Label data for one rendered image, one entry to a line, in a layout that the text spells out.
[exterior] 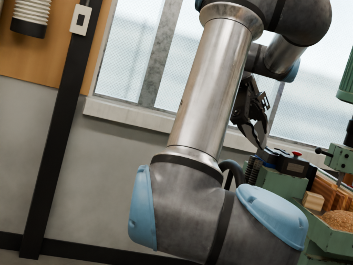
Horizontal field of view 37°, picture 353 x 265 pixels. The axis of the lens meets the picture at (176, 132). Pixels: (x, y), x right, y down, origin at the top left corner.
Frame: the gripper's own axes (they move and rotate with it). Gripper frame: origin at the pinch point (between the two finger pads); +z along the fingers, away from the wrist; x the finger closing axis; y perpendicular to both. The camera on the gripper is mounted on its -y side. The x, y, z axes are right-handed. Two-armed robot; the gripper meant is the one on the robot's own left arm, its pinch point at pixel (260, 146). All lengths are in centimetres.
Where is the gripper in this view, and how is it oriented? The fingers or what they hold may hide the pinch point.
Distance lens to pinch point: 149.3
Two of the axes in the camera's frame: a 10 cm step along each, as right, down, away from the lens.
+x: -8.1, 1.7, 5.7
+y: 4.8, -3.8, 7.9
